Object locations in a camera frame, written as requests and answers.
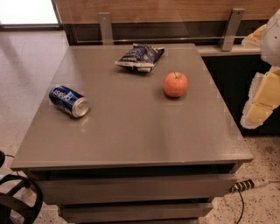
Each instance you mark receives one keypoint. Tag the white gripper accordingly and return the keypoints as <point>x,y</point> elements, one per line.
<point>272,40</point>

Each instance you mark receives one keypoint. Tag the blue pepsi can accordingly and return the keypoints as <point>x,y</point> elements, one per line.
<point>73,103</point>

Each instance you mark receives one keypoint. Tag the red apple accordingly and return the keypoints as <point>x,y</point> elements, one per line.
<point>175,84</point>

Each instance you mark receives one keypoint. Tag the blue chip bag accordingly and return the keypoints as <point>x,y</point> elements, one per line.
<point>141,58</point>

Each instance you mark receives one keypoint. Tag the grey drawer cabinet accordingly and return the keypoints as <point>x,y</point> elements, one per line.
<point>138,156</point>

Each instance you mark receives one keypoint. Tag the metal rail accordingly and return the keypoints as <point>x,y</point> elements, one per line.
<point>197,41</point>

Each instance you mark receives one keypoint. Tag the right metal bracket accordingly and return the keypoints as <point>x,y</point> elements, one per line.
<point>227,41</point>

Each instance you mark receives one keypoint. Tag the metal bracket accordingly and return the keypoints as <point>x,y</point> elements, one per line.
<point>106,28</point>
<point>227,41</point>

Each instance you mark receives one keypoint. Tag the left metal bracket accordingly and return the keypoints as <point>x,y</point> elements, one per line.
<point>106,28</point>

